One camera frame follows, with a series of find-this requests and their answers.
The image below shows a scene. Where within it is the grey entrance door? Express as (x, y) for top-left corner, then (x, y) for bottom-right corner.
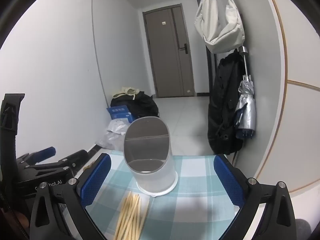
(143, 4), (195, 98)

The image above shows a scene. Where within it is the white utensil holder cup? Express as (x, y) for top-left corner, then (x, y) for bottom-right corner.
(124, 116), (178, 197)

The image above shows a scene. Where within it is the teal plaid table cloth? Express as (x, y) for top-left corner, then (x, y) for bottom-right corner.
(86, 151), (235, 239)

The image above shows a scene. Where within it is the silver folded umbrella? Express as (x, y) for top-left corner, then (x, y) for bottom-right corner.
(234, 46), (257, 140)

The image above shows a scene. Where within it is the black bag on floor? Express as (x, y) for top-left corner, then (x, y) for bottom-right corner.
(111, 92), (159, 119)

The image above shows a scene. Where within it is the white shoulder bag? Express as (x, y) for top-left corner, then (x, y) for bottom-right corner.
(194, 0), (245, 54)

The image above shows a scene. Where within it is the blue cardboard box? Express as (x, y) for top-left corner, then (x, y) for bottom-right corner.
(107, 105), (136, 123)

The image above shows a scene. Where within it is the black hanging jacket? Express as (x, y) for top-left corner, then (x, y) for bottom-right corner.
(207, 50), (245, 155)

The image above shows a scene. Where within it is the white plastic mailer bag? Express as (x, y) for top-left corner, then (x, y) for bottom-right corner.
(107, 118), (130, 135)

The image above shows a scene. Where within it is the grey plastic mailer bag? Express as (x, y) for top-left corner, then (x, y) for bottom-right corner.
(95, 131), (125, 152)

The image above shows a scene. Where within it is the beige cloth on bag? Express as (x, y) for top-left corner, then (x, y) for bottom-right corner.
(113, 87), (140, 99)

